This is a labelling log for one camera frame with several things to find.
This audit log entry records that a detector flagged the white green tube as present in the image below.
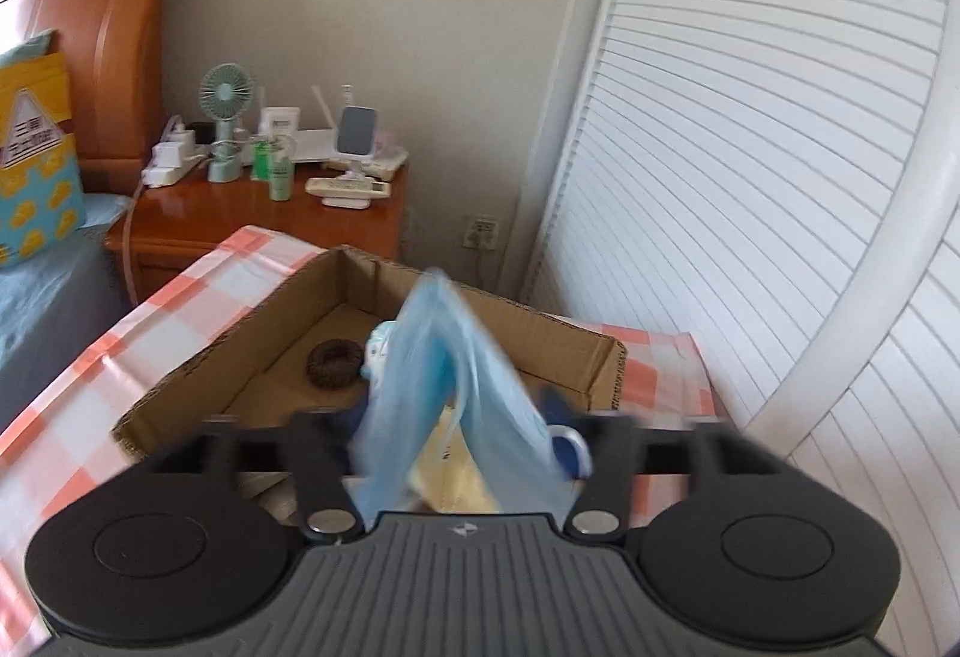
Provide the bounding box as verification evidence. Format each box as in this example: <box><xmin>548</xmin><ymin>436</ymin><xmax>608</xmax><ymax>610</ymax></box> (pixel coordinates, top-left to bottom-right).
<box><xmin>269</xmin><ymin>138</ymin><xmax>295</xmax><ymax>202</ymax></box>

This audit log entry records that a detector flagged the grey blue bed blanket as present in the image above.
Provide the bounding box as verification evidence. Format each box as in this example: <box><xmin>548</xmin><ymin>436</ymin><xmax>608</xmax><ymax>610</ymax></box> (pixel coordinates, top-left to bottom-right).
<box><xmin>0</xmin><ymin>190</ymin><xmax>134</xmax><ymax>434</ymax></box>

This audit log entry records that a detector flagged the blue white plush toy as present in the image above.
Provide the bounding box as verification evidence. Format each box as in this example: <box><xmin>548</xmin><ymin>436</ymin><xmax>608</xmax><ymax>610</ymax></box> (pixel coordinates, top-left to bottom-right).
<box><xmin>363</xmin><ymin>320</ymin><xmax>403</xmax><ymax>389</ymax></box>

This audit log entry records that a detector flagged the green desk fan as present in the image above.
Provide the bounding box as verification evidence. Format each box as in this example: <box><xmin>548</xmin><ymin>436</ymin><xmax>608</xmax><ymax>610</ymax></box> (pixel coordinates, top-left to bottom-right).
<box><xmin>198</xmin><ymin>64</ymin><xmax>253</xmax><ymax>183</ymax></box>

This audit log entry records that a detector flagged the wooden nightstand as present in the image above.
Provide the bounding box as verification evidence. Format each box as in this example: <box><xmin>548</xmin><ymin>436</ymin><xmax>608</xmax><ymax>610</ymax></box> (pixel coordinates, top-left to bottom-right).
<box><xmin>105</xmin><ymin>158</ymin><xmax>410</xmax><ymax>302</ymax></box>

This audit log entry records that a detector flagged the brown hair scrunchie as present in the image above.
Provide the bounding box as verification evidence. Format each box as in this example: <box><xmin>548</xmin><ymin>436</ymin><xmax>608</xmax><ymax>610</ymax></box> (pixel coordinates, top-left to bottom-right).
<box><xmin>305</xmin><ymin>339</ymin><xmax>367</xmax><ymax>389</ymax></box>

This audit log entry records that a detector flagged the pink white checkered tablecloth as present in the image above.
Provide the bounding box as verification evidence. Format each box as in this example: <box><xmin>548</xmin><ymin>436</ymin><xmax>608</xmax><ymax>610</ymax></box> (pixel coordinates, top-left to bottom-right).
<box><xmin>0</xmin><ymin>225</ymin><xmax>727</xmax><ymax>637</ymax></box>

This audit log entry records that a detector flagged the blue yellow cushion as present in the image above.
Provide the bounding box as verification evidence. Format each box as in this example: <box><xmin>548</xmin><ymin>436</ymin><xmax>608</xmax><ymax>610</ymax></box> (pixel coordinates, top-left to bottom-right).
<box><xmin>0</xmin><ymin>30</ymin><xmax>88</xmax><ymax>269</ymax></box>

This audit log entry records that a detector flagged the small white box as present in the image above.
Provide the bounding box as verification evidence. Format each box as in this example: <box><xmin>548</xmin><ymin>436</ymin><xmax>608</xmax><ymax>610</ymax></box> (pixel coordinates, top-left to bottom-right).
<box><xmin>260</xmin><ymin>105</ymin><xmax>303</xmax><ymax>140</ymax></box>

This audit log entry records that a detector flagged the white remote control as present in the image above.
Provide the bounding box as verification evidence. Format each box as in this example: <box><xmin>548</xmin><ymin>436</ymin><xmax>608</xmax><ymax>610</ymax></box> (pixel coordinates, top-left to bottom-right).
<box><xmin>305</xmin><ymin>176</ymin><xmax>393</xmax><ymax>200</ymax></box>

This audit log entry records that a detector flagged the blue face mask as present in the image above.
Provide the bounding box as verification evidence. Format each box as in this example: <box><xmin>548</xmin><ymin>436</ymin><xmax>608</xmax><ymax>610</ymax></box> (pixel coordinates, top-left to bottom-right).
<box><xmin>348</xmin><ymin>265</ymin><xmax>598</xmax><ymax>517</ymax></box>

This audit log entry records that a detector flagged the white louvered closet door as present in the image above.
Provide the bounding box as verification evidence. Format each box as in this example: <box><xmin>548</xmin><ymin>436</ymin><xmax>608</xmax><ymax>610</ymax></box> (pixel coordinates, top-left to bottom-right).
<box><xmin>521</xmin><ymin>0</ymin><xmax>960</xmax><ymax>657</ymax></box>

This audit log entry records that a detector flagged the wooden headboard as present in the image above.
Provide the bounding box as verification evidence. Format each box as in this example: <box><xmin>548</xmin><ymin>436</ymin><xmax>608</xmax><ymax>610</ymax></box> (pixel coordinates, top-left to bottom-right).
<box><xmin>0</xmin><ymin>0</ymin><xmax>200</xmax><ymax>194</ymax></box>

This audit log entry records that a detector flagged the white charging cable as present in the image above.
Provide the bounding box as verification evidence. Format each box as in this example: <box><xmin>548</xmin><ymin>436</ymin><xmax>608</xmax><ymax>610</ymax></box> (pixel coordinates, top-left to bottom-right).
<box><xmin>122</xmin><ymin>177</ymin><xmax>151</xmax><ymax>305</ymax></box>

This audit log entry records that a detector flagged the brown cardboard box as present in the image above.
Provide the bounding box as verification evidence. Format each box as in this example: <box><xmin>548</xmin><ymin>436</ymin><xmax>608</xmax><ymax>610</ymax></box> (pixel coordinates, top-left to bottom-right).
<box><xmin>111</xmin><ymin>244</ymin><xmax>628</xmax><ymax>532</ymax></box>

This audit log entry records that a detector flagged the white router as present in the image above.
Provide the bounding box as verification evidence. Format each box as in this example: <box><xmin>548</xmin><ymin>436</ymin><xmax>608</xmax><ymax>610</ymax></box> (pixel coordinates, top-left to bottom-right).
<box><xmin>289</xmin><ymin>85</ymin><xmax>355</xmax><ymax>164</ymax></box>

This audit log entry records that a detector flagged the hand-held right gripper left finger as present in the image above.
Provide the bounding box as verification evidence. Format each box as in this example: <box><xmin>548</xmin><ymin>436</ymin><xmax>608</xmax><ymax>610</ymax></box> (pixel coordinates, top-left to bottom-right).
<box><xmin>197</xmin><ymin>409</ymin><xmax>359</xmax><ymax>543</ymax></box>

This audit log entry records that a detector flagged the wall power socket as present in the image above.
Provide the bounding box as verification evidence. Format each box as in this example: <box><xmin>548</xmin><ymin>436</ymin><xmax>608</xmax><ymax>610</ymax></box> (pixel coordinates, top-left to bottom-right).
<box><xmin>466</xmin><ymin>215</ymin><xmax>503</xmax><ymax>252</ymax></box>

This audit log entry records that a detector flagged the white power strip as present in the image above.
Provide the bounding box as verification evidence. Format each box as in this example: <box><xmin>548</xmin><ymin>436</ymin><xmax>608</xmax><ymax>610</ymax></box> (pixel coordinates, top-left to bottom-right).
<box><xmin>141</xmin><ymin>115</ymin><xmax>209</xmax><ymax>187</ymax></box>

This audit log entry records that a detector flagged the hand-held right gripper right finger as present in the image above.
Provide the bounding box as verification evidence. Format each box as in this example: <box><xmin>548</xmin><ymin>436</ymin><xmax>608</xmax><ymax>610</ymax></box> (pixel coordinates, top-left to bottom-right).
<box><xmin>537</xmin><ymin>385</ymin><xmax>752</xmax><ymax>539</ymax></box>

